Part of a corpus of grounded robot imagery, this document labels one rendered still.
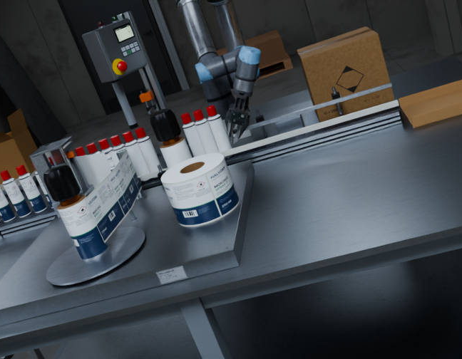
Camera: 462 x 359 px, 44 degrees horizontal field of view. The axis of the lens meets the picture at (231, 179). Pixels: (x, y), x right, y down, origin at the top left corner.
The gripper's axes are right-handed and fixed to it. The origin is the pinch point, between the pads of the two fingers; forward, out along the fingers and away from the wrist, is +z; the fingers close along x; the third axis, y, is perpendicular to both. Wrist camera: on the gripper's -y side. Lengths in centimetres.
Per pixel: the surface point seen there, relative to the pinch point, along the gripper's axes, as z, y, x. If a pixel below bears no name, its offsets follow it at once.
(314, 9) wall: -3, -537, 50
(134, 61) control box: -19.9, -7.1, -42.7
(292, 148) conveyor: -3.6, 5.9, 22.1
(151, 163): 15.3, 2.8, -28.9
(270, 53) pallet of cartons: 69, -589, 8
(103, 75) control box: -14, -2, -53
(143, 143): 7.9, 2.8, -33.0
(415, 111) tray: -24, -2, 63
